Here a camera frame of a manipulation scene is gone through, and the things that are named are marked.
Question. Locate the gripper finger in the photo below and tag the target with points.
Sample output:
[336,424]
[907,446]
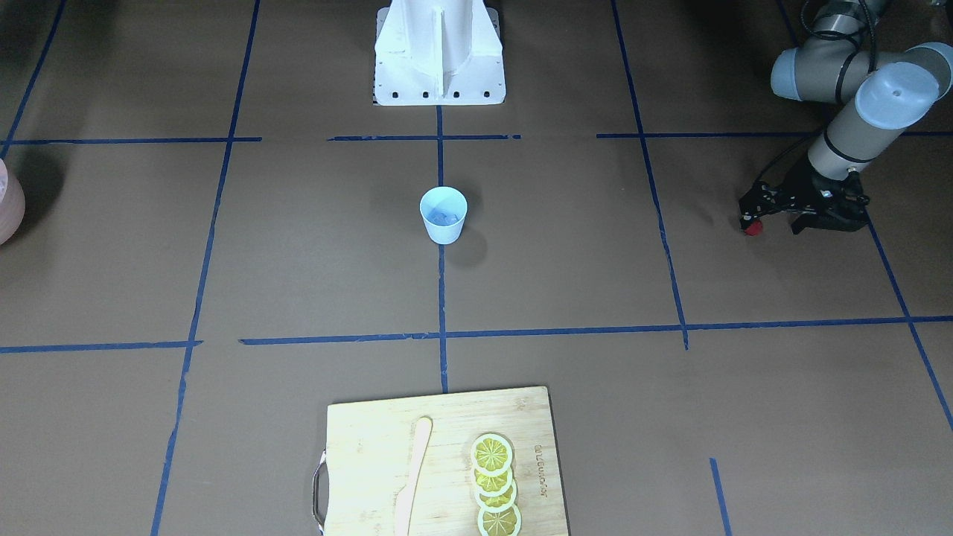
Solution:
[759,199]
[753,219]

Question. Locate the red strawberry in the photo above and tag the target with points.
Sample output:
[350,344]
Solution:
[753,229]

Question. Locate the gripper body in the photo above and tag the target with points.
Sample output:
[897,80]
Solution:
[798,186]

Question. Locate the lemon slice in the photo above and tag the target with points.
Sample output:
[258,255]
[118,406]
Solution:
[496,504]
[507,522]
[491,454]
[493,485]

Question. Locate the bamboo cutting board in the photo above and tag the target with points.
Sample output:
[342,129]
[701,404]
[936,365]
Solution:
[366,460]

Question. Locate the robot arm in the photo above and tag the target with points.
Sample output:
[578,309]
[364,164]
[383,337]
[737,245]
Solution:
[880,94]

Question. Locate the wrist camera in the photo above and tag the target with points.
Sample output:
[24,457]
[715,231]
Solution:
[846,206]

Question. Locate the ice cube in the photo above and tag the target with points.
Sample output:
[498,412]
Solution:
[439,218]

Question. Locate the wooden knife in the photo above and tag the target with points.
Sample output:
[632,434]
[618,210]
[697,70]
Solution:
[405,498]

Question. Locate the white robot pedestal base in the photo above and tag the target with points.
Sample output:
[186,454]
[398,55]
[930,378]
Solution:
[438,53]

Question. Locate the pink bowl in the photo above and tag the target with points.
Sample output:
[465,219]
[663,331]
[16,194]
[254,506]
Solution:
[13,203]

